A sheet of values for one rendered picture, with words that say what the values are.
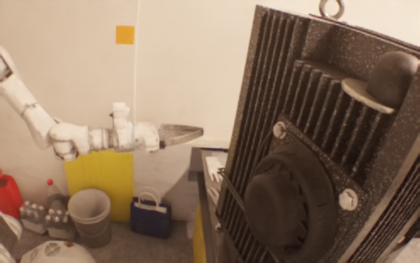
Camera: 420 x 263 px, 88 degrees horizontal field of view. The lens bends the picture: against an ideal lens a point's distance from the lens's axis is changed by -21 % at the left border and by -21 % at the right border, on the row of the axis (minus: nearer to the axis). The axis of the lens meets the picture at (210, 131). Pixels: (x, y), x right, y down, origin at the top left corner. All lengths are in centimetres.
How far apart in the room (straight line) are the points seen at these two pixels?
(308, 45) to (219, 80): 104
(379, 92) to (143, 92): 135
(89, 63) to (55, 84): 26
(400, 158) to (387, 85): 10
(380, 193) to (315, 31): 34
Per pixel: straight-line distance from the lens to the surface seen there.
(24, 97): 80
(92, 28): 148
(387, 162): 41
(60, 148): 70
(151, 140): 67
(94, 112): 164
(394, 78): 41
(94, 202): 199
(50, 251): 161
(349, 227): 48
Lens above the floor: 163
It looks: 30 degrees down
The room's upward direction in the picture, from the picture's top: 9 degrees clockwise
